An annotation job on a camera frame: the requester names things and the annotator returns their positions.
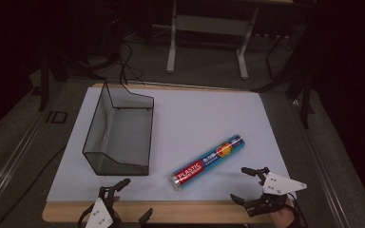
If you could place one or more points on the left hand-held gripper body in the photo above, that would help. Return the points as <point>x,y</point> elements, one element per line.
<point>100,213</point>

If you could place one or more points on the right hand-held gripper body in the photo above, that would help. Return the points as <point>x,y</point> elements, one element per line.
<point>277,184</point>

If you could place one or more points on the blue red plastic wrap roll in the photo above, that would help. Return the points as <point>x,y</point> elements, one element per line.
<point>207,162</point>

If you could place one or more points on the person's left hand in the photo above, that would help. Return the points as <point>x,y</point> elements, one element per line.
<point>117,199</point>

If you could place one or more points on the person's right hand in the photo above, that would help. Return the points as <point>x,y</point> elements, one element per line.
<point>283,219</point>

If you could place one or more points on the white table mat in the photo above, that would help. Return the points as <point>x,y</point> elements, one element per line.
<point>196,117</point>

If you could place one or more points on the black metal stand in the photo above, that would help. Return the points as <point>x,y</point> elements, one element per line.
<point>304,79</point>

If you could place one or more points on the grey metal floor rail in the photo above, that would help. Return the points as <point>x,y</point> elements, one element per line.
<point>324,171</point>
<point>11,161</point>

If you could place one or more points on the black rectangular floor bracket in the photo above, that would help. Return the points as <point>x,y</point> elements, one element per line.
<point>56,117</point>

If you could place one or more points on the white metal table frame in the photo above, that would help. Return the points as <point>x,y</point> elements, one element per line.
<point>209,24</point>

